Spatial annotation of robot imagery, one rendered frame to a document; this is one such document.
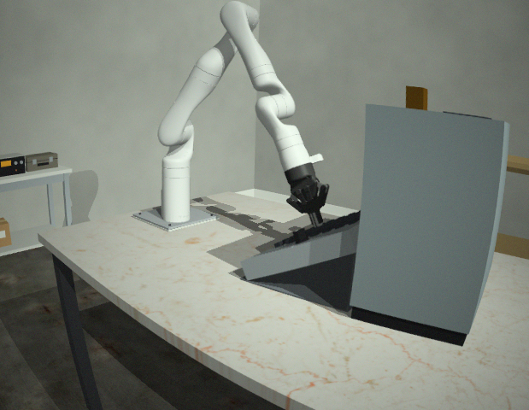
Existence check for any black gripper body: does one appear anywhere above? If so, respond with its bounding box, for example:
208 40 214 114
285 162 320 201

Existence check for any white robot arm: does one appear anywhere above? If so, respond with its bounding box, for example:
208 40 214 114
158 1 323 223

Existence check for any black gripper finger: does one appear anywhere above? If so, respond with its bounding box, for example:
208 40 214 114
303 181 329 227
286 189 317 227

